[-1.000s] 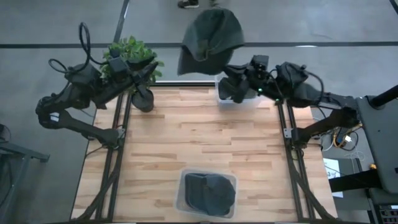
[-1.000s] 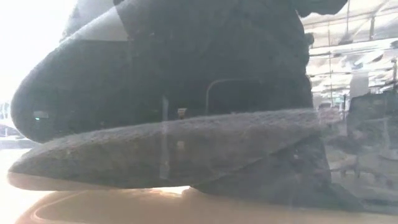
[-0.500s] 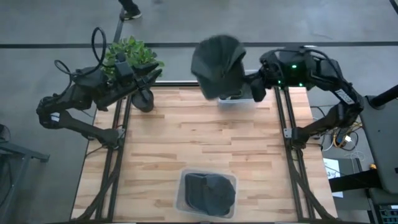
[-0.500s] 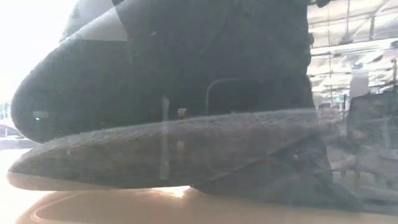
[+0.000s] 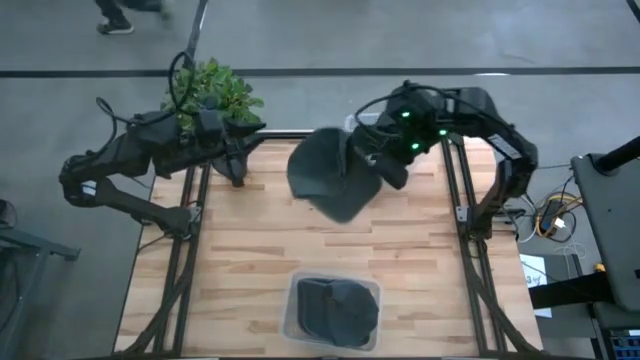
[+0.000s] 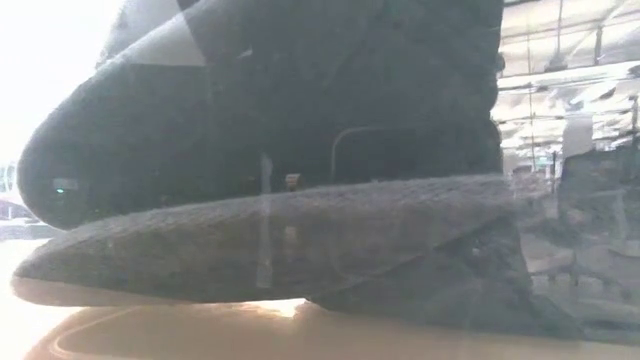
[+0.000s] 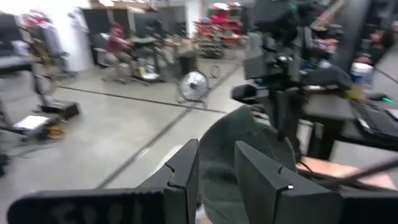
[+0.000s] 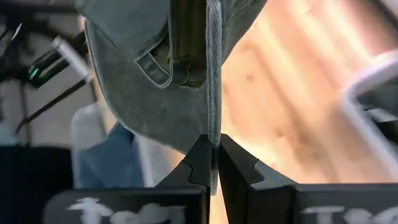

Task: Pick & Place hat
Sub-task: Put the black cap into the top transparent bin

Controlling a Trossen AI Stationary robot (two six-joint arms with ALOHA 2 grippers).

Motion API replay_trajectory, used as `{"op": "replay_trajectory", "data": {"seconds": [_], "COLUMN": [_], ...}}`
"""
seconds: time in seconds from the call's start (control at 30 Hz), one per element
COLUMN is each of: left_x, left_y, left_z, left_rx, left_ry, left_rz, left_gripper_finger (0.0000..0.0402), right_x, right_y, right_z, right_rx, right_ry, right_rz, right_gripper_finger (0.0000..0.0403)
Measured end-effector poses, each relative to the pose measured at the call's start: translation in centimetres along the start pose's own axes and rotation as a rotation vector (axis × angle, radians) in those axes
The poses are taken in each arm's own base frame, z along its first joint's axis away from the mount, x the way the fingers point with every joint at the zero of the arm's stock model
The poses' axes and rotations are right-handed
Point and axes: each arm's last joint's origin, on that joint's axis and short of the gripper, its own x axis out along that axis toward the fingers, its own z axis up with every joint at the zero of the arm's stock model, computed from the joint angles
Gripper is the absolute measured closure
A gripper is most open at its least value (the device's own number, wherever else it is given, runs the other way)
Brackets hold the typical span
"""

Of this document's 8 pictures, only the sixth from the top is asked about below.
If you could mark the dark blue cap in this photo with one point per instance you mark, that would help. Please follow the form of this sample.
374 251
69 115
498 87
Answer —
250 125

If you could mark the clear plastic container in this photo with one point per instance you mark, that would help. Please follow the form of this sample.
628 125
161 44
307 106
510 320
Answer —
575 310

